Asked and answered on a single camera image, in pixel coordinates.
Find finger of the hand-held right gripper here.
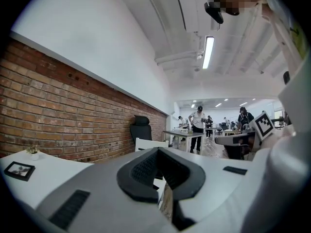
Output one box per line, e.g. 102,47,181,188
215,132,256,145

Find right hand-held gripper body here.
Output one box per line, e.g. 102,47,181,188
242,112,276,152

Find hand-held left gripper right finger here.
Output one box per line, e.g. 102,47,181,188
157,147,253,232

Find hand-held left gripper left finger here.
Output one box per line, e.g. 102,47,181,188
36,147,175,233

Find person's right forearm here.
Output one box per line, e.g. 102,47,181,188
261,125,297,154

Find dark top table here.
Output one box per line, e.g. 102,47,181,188
162,130,205,153

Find white rectangular table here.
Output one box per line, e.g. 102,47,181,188
0,151,95,208

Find white wooden chair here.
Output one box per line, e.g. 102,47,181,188
135,137,170,196

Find black office chair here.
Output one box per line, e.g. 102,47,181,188
129,115,153,152

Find small plant in white pot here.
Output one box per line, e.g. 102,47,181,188
26,144,41,161

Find person's torso and legs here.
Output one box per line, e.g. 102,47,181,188
257,0,308,82

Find long ceiling lamp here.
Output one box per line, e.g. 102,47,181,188
202,35,215,70

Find white ceiling air conditioner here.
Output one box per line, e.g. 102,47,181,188
175,0,222,33

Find black picture frame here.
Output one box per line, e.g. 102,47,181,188
4,161,36,182

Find black head-worn camera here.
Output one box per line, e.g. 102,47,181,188
203,1,225,24

